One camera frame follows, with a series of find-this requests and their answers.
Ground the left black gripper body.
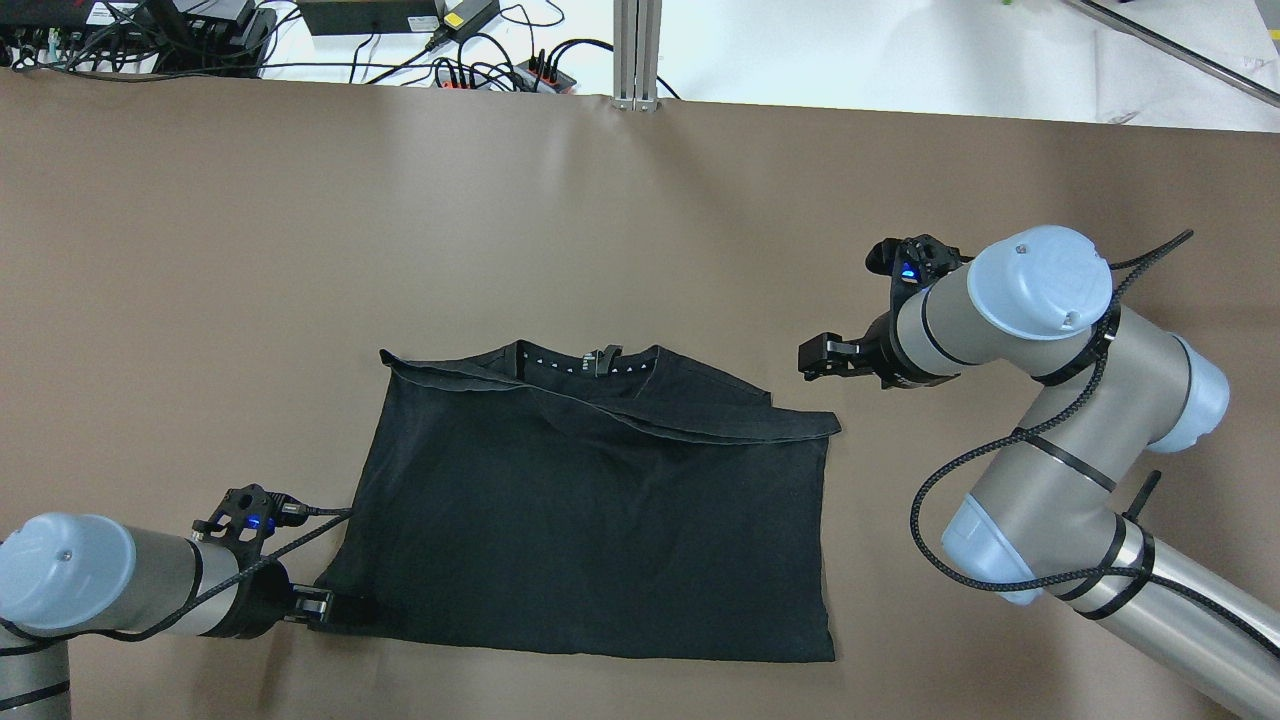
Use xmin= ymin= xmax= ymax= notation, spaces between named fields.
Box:
xmin=189 ymin=484 xmax=337 ymax=639

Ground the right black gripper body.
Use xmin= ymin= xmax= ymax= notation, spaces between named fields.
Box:
xmin=797 ymin=234 xmax=966 ymax=389

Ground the black graphic t-shirt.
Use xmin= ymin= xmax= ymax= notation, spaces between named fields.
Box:
xmin=317 ymin=341 xmax=841 ymax=664

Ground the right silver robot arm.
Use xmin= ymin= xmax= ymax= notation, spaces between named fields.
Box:
xmin=797 ymin=225 xmax=1279 ymax=719

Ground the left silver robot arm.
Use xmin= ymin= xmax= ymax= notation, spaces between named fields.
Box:
xmin=1 ymin=484 xmax=352 ymax=719

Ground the red black power strip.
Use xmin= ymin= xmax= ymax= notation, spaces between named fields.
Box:
xmin=515 ymin=55 xmax=579 ymax=94

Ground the black power adapter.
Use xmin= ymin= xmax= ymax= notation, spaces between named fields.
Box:
xmin=296 ymin=1 xmax=448 ymax=37

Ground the aluminium frame post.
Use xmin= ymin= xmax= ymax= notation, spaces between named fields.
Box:
xmin=612 ymin=0 xmax=663 ymax=113

